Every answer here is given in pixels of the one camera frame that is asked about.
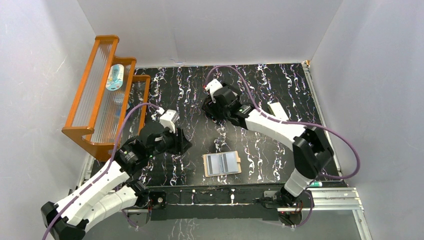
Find tan blue card holder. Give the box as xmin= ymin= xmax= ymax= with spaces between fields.
xmin=202 ymin=151 xmax=242 ymax=177

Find white magnetic stripe card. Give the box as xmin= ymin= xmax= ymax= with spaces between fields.
xmin=221 ymin=151 xmax=239 ymax=174

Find black plastic card bin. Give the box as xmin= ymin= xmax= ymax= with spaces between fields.
xmin=201 ymin=98 xmax=225 ymax=122

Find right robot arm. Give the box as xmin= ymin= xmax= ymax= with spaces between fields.
xmin=202 ymin=81 xmax=334 ymax=207

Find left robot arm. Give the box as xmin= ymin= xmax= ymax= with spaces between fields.
xmin=41 ymin=123 xmax=192 ymax=240

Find white cardboard box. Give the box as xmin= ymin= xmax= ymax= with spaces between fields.
xmin=267 ymin=102 xmax=289 ymax=121

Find blue items on rack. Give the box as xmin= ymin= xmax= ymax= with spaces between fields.
xmin=113 ymin=93 xmax=133 ymax=119

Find orange wooden tiered rack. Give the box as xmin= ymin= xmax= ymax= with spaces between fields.
xmin=62 ymin=35 xmax=151 ymax=162

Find blue white blister pack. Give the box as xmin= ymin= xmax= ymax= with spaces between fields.
xmin=105 ymin=64 xmax=125 ymax=91

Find white green marker pen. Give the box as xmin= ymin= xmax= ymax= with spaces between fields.
xmin=309 ymin=181 xmax=323 ymax=188

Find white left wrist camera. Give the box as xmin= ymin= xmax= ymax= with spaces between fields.
xmin=159 ymin=109 xmax=179 ymax=133

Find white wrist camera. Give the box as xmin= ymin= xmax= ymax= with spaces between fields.
xmin=159 ymin=109 xmax=179 ymax=133
xmin=204 ymin=79 xmax=223 ymax=103

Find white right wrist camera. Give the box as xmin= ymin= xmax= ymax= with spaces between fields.
xmin=204 ymin=79 xmax=223 ymax=103

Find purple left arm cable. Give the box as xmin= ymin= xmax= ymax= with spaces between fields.
xmin=41 ymin=102 xmax=165 ymax=240

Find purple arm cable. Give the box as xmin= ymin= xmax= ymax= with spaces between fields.
xmin=203 ymin=65 xmax=361 ymax=229
xmin=41 ymin=102 xmax=165 ymax=240

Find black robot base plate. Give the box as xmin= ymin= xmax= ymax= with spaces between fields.
xmin=119 ymin=185 xmax=314 ymax=222

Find aluminium frame rail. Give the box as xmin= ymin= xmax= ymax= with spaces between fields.
xmin=118 ymin=187 xmax=371 ymax=240

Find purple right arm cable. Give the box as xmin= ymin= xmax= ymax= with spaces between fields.
xmin=203 ymin=65 xmax=361 ymax=229

